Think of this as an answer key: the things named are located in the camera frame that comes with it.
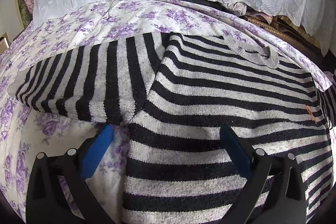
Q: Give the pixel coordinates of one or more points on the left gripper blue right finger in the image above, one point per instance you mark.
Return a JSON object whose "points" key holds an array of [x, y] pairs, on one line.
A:
{"points": [[285, 203]]}

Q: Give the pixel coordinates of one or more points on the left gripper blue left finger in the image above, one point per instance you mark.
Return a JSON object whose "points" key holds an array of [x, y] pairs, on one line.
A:
{"points": [[46, 202]]}

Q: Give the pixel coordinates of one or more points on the black and white striped sweater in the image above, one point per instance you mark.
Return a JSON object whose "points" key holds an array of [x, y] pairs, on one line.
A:
{"points": [[174, 92]]}

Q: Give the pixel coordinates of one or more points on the dark clothes pile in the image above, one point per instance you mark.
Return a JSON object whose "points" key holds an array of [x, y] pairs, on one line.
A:
{"points": [[238, 8]]}

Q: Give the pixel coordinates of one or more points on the purple floral bed sheet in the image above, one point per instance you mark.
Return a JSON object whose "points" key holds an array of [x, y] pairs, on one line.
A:
{"points": [[25, 132]]}

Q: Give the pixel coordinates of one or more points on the brown woven mat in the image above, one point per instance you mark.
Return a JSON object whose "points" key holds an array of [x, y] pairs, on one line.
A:
{"points": [[283, 28]]}

